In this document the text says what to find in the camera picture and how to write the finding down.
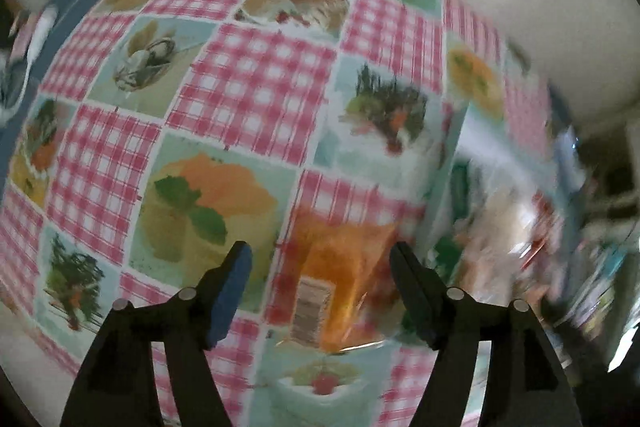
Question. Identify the teal shallow cardboard box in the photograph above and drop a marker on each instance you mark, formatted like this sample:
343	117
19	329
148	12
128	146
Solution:
501	220

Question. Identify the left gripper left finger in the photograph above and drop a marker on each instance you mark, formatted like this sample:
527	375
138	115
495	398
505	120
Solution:
223	291

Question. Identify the orange bread clear packet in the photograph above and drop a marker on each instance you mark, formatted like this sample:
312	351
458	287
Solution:
338	273

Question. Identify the checkered picture tablecloth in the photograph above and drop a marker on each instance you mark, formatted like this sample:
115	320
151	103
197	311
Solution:
148	136

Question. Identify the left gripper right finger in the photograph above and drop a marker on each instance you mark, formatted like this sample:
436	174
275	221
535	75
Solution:
423	295

